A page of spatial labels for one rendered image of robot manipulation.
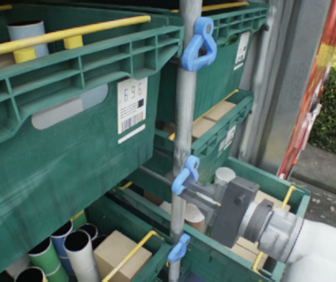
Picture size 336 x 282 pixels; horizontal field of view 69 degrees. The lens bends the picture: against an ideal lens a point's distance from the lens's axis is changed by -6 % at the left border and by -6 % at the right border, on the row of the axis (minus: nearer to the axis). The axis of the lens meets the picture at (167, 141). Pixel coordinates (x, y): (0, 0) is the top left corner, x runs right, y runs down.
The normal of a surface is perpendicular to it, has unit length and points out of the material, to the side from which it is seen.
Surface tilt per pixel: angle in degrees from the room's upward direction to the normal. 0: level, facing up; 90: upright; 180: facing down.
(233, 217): 66
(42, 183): 94
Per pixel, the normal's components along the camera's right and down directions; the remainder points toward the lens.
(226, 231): -0.53, 0.07
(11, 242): 0.80, 0.43
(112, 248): 0.02, -0.83
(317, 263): -0.50, -0.34
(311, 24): -0.59, 0.44
